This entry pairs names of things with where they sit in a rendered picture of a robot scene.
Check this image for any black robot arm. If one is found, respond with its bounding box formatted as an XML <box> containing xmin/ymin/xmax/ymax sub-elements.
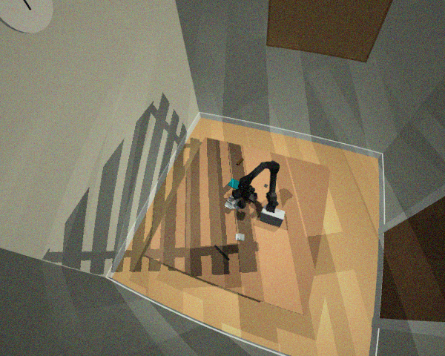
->
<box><xmin>232</xmin><ymin>160</ymin><xmax>280</xmax><ymax>213</ymax></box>

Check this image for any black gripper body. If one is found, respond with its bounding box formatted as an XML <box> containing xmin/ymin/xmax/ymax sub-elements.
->
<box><xmin>237</xmin><ymin>188</ymin><xmax>255</xmax><ymax>209</ymax></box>

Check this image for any teal rectangular block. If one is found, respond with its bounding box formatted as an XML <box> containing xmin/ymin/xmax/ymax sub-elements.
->
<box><xmin>228</xmin><ymin>179</ymin><xmax>240</xmax><ymax>189</ymax></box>

